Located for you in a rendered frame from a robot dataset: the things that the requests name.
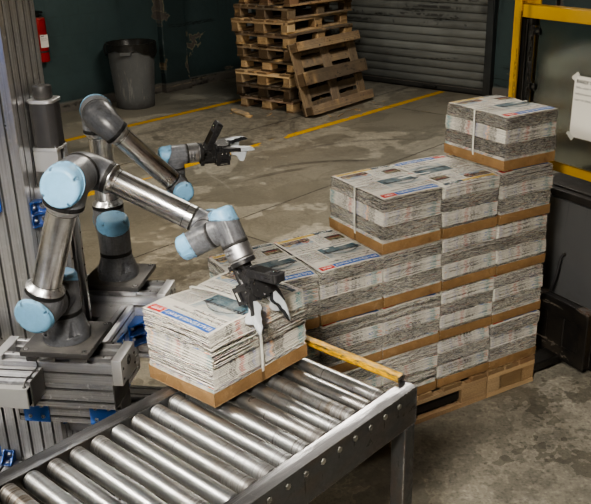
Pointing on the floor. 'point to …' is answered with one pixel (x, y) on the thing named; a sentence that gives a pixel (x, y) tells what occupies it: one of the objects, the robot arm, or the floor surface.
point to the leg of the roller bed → (402, 467)
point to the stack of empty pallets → (274, 29)
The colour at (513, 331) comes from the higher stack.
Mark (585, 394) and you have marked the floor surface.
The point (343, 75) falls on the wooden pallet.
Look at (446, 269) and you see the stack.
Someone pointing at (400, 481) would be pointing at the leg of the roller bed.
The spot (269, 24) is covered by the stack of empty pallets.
